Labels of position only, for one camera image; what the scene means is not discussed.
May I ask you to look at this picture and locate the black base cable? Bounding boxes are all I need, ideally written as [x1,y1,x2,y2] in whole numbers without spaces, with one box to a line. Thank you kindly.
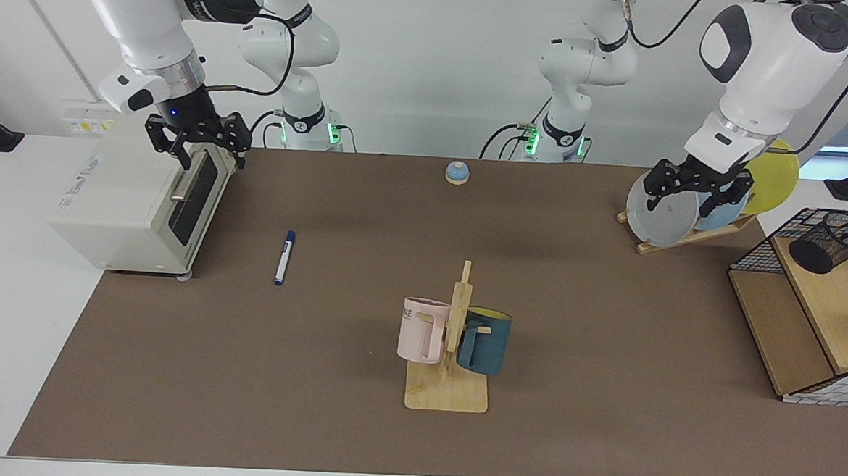
[479,92,552,163]

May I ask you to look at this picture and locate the brown table cloth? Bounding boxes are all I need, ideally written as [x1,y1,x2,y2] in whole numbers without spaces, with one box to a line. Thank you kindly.
[7,135,848,476]

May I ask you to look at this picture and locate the wooden plate rack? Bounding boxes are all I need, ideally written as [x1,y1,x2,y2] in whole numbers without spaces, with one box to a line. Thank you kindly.
[615,204,758,261]

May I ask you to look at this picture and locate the black mesh pen holder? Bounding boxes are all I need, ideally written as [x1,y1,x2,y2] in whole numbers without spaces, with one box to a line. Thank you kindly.
[787,209,848,277]

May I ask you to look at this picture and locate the pale toaster oven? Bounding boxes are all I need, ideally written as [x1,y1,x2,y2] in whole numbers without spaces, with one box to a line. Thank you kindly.
[46,107,241,281]

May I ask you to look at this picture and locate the light blue plate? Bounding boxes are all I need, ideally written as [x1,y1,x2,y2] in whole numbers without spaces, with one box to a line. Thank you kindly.
[693,183,750,235]

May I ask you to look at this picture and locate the grey plate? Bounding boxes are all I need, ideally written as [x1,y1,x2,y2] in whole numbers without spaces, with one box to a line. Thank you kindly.
[624,169,702,249]

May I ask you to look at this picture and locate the wire basket with wooden floor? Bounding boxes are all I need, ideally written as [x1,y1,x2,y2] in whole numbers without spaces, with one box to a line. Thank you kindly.
[720,204,848,407]

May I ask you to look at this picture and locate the dark teal cup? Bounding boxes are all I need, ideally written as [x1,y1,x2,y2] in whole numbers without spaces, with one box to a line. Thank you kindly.
[454,306,514,377]

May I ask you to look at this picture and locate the pink cup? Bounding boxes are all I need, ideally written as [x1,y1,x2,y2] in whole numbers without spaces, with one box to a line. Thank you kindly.
[396,296,452,365]

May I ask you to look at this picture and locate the yellow plate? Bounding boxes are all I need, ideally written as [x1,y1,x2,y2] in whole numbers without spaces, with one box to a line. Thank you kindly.
[741,137,802,218]

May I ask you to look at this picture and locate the white socket box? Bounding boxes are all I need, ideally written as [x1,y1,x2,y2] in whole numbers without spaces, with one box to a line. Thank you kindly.
[62,98,125,138]

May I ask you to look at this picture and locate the wooden cup stand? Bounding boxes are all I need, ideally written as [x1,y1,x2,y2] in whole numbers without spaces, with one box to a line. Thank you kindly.
[404,258,496,414]

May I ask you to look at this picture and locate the white marker with blue cap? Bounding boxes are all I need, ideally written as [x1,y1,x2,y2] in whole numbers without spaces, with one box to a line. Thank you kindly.
[273,229,296,287]

